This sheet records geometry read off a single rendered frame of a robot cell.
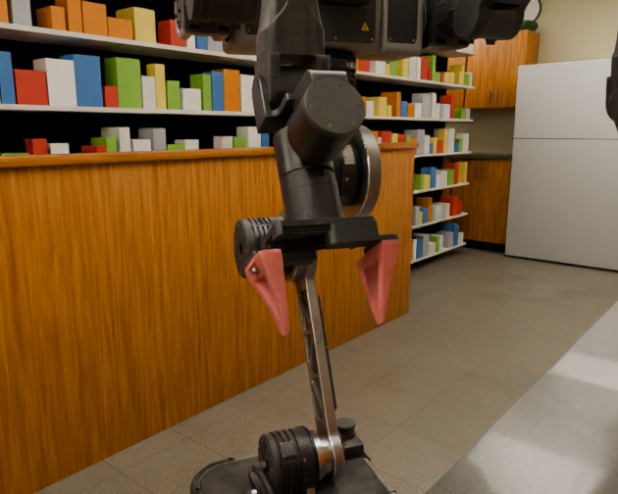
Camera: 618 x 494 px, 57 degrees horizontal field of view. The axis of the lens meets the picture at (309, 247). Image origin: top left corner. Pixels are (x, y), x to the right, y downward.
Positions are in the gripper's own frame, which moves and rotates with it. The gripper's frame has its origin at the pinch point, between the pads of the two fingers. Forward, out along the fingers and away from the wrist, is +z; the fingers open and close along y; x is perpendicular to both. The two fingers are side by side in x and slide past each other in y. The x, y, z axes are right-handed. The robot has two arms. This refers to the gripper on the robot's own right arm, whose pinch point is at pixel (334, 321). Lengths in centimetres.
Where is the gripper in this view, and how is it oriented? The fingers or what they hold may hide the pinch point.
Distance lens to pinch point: 54.2
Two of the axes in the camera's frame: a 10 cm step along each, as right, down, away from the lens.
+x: -3.0, 3.2, 9.0
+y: 9.4, -0.7, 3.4
